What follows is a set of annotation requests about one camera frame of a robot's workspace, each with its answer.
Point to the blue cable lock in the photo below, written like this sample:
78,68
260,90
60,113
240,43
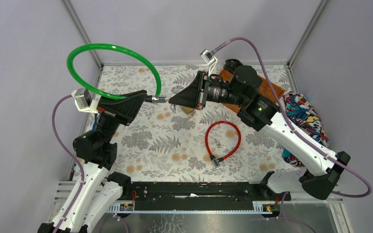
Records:
93,126

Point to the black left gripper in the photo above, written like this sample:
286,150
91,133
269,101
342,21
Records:
113,111

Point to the plain brass padlock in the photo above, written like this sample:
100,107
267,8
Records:
178,108

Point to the green cable lock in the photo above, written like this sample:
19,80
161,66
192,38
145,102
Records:
115,78

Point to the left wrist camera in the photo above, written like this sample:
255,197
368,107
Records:
84,101

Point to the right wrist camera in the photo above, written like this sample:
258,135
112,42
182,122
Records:
209,57

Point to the silver padlock keys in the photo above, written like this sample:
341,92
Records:
219,144

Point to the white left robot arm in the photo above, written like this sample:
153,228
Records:
98,187

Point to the colourful patterned cloth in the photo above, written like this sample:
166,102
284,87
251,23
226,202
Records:
300,111

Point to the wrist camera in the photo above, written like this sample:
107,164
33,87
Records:
84,101
209,57

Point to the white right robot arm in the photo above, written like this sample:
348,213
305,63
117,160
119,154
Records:
323,167

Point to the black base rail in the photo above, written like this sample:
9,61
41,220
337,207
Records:
204,197

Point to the brass padlock with label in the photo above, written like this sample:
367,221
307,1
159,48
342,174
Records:
176,89

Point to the black object behind tray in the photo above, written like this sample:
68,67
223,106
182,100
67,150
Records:
231,65

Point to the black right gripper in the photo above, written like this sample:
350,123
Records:
190,96

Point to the red cable lock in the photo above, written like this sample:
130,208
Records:
228,134

